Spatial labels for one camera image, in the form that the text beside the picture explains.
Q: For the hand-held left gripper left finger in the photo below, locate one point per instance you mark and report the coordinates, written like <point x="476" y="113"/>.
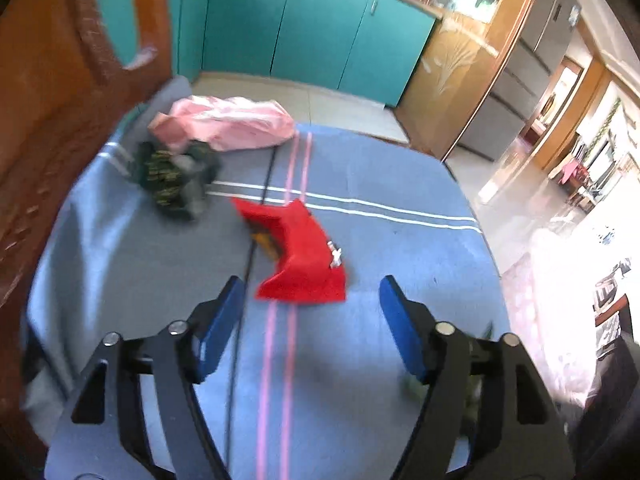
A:
<point x="220" y="326"/>

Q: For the red packet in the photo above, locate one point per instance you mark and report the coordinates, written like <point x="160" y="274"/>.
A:
<point x="305" y="255"/>

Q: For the carved wooden chair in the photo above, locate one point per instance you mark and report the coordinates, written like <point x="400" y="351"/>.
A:
<point x="40" y="110"/>

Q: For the wooden glass display cabinet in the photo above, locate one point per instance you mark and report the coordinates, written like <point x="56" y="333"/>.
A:
<point x="450" y="70"/>

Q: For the silver refrigerator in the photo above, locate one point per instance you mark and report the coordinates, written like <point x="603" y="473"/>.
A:
<point x="525" y="70"/>

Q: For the white plastic basket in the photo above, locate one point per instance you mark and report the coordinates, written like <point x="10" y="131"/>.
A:
<point x="550" y="320"/>

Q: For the blue striped seat cushion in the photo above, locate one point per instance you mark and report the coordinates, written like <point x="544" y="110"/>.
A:
<point x="400" y="240"/>

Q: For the teal kitchen cabinets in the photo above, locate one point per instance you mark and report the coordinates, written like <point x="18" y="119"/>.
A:
<point x="310" y="30"/>

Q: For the wooden door frame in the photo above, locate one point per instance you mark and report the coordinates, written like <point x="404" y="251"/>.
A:
<point x="565" y="125"/>

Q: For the pink plastic bag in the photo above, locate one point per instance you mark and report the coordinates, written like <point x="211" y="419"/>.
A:
<point x="235" y="125"/>

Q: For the dark green patterned cloth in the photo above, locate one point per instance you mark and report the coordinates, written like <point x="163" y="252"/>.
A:
<point x="170" y="180"/>

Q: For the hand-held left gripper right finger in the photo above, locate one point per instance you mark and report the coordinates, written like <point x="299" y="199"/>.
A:
<point x="400" y="331"/>

